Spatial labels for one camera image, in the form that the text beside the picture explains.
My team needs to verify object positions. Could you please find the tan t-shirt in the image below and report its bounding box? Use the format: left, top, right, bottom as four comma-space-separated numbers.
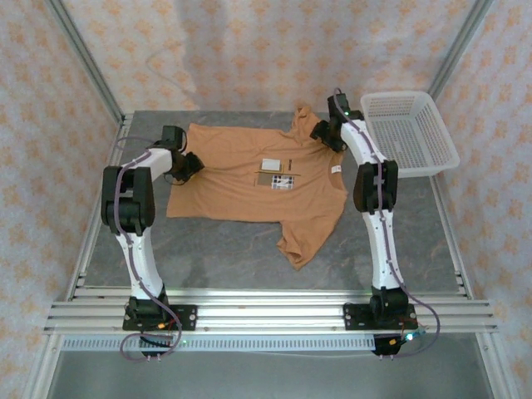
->
165, 106, 348, 271

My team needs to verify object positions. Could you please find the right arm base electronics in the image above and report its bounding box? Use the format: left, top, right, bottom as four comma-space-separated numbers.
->
372, 330, 429, 358

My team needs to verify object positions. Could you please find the white perforated plastic basket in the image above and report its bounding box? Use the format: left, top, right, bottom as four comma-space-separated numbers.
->
359, 91, 461, 180

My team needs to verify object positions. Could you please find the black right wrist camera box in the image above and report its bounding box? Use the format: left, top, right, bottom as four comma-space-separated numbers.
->
327, 94, 350, 121

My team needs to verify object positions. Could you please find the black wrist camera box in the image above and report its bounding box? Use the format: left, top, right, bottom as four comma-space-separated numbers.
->
160, 125, 187, 150
327, 94, 350, 121

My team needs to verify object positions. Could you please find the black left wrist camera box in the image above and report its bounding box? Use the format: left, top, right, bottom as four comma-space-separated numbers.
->
160, 125, 187, 150

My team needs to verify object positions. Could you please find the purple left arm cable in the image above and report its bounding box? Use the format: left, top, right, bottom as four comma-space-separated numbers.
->
114, 135, 186, 363

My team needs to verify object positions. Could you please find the aluminium frame post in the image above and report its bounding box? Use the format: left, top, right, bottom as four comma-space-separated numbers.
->
44, 0, 126, 122
427, 0, 495, 101

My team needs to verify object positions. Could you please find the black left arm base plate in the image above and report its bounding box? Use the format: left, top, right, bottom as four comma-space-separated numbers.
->
122, 304, 199, 333

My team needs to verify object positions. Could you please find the aluminium mounting rail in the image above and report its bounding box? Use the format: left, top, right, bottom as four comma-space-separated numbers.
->
43, 288, 500, 336

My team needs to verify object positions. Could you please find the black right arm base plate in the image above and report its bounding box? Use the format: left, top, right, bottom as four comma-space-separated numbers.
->
343, 303, 418, 332

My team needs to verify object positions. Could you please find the slotted grey cable duct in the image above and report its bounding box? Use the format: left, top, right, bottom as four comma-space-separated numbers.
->
62, 334, 377, 353

